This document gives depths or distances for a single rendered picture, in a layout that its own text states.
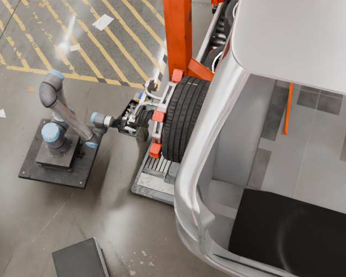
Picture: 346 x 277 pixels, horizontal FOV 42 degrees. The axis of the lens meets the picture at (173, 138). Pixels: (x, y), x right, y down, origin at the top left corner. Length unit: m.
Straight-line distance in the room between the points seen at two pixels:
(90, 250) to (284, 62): 2.72
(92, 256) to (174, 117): 1.27
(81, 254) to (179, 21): 1.90
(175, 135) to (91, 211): 1.32
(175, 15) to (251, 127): 0.98
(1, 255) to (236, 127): 2.35
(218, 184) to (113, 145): 1.54
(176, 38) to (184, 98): 0.53
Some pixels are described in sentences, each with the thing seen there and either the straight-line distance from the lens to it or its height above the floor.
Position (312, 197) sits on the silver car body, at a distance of 3.18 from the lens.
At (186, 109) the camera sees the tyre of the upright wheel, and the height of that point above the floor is 1.16.
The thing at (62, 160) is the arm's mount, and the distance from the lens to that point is 3.94.
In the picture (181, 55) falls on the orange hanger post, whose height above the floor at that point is 1.03.
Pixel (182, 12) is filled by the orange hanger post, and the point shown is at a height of 1.48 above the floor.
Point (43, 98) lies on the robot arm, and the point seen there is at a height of 1.19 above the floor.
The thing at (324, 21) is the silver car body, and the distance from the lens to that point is 1.22.
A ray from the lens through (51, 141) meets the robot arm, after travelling 3.80.
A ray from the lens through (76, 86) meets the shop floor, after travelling 4.85.
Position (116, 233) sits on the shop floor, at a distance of 4.01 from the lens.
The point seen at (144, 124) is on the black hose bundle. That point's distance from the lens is 3.28.
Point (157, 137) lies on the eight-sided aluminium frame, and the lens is 3.24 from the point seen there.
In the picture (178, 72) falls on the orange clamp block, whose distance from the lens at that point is 3.37.
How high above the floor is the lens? 3.75
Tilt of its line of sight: 60 degrees down
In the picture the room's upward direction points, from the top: 5 degrees counter-clockwise
